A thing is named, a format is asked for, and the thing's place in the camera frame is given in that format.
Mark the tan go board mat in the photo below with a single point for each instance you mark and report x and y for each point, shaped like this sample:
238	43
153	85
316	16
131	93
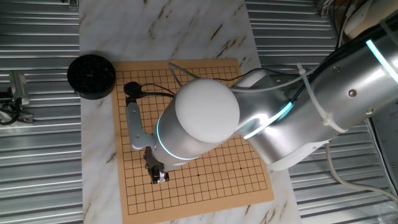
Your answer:
202	193

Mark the small metal bracket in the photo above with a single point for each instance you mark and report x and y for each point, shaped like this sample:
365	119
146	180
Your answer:
73	3

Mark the white zip tie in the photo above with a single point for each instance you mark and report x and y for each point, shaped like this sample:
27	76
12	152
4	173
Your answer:
314	96

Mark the black round stone bowl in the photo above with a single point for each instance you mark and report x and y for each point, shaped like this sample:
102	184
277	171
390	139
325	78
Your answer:
91	77

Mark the black camera lead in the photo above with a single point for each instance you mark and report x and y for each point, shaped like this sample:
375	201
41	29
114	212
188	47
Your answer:
7	122

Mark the silver camera on bracket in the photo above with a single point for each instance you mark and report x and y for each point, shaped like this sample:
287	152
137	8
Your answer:
19	87

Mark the silver camera mounting bracket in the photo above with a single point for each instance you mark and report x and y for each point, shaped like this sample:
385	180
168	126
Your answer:
26	119

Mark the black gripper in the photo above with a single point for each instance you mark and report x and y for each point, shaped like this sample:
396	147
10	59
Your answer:
152	160

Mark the white printed poster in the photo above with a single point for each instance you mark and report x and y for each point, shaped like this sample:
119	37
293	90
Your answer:
385	133

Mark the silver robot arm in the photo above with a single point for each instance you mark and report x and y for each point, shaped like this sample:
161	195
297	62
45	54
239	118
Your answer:
205	109

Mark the white marble pattern mat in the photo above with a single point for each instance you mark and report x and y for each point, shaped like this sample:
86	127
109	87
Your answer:
99	155

